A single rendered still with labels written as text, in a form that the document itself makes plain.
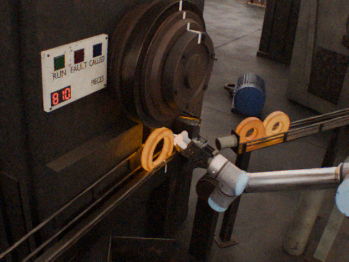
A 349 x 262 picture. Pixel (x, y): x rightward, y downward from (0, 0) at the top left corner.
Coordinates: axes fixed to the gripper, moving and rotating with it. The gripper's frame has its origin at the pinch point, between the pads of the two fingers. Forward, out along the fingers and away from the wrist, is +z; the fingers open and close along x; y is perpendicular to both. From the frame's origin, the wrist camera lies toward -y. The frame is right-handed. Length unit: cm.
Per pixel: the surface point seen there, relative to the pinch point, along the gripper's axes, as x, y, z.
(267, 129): -42, 6, -28
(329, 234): -50, -28, -88
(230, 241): -34, -63, -48
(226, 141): -23.0, -1.2, -16.9
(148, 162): 21.4, 0.1, -2.6
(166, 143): 6.6, 0.7, -1.0
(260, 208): -75, -62, -51
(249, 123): -32.5, 8.3, -20.3
